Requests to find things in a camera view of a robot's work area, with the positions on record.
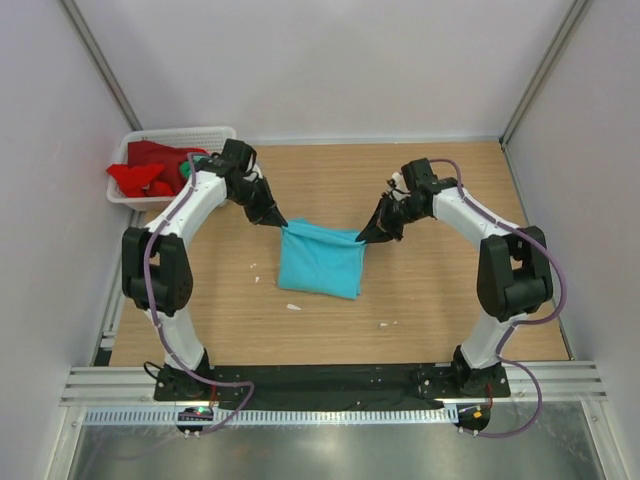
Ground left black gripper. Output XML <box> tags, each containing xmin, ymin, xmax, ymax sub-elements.
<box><xmin>228</xmin><ymin>176</ymin><xmax>287</xmax><ymax>228</ymax></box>

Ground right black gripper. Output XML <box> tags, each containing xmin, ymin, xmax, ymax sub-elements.
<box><xmin>358</xmin><ymin>192</ymin><xmax>428</xmax><ymax>245</ymax></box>

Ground blue t shirt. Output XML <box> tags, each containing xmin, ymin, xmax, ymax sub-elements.
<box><xmin>277</xmin><ymin>218</ymin><xmax>366</xmax><ymax>300</ymax></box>

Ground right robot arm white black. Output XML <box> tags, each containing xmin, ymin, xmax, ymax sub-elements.
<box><xmin>357</xmin><ymin>158</ymin><xmax>554</xmax><ymax>396</ymax></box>

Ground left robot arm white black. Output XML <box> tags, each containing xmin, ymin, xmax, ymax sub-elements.
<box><xmin>121</xmin><ymin>139</ymin><xmax>287</xmax><ymax>401</ymax></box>

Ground white plastic laundry basket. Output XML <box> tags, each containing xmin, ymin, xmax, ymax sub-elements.
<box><xmin>106</xmin><ymin>126</ymin><xmax>236</xmax><ymax>211</ymax></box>

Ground mint green t shirt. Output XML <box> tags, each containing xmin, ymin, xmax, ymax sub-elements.
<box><xmin>179</xmin><ymin>153</ymin><xmax>209</xmax><ymax>181</ymax></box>

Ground dark red t shirt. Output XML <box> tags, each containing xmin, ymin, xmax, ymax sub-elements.
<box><xmin>127</xmin><ymin>140</ymin><xmax>206</xmax><ymax>197</ymax></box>

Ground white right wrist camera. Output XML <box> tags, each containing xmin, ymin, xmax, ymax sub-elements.
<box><xmin>387</xmin><ymin>172</ymin><xmax>406</xmax><ymax>198</ymax></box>

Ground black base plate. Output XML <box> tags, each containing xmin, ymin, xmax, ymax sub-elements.
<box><xmin>153</xmin><ymin>363</ymin><xmax>511</xmax><ymax>412</ymax></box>

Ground grey slotted cable duct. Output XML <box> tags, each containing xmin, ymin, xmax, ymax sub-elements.
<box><xmin>83</xmin><ymin>405</ymin><xmax>458</xmax><ymax>427</ymax></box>

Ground left aluminium corner post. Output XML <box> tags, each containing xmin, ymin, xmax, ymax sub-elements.
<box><xmin>58</xmin><ymin>0</ymin><xmax>143</xmax><ymax>131</ymax></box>

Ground aluminium corner post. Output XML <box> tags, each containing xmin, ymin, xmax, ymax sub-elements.
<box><xmin>58</xmin><ymin>0</ymin><xmax>143</xmax><ymax>131</ymax></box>
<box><xmin>499</xmin><ymin>0</ymin><xmax>593</xmax><ymax>151</ymax></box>

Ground right aluminium corner post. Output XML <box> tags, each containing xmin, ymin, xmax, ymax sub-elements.
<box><xmin>499</xmin><ymin>0</ymin><xmax>593</xmax><ymax>151</ymax></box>

